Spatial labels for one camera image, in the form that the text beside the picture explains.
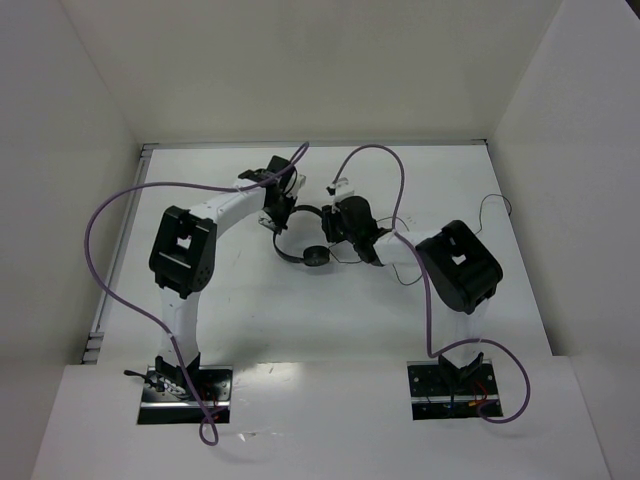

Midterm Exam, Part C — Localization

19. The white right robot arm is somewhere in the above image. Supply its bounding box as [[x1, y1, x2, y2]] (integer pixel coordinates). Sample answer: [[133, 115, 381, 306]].
[[321, 196, 503, 395]]

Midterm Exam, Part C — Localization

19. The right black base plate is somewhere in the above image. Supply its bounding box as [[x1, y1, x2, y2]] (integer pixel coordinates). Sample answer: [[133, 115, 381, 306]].
[[407, 361, 503, 421]]

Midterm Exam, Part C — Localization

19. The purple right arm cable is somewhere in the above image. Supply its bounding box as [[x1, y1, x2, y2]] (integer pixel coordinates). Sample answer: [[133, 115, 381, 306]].
[[337, 144, 531, 424]]

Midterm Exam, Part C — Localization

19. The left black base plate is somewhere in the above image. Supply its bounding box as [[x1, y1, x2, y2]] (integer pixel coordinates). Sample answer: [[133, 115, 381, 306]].
[[123, 366, 233, 425]]

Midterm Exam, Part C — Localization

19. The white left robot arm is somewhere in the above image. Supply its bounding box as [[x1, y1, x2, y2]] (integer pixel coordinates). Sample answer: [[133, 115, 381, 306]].
[[149, 167, 306, 398]]

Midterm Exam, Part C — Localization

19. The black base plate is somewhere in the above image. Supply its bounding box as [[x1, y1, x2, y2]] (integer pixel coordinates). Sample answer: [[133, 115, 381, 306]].
[[407, 361, 503, 421], [123, 366, 233, 425]]

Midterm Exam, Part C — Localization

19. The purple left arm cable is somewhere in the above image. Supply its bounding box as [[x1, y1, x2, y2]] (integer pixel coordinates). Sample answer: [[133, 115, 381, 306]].
[[83, 141, 310, 446]]

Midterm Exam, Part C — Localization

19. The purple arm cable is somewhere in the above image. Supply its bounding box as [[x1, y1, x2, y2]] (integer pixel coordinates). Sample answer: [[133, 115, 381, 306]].
[[83, 141, 310, 446], [337, 144, 531, 424]]

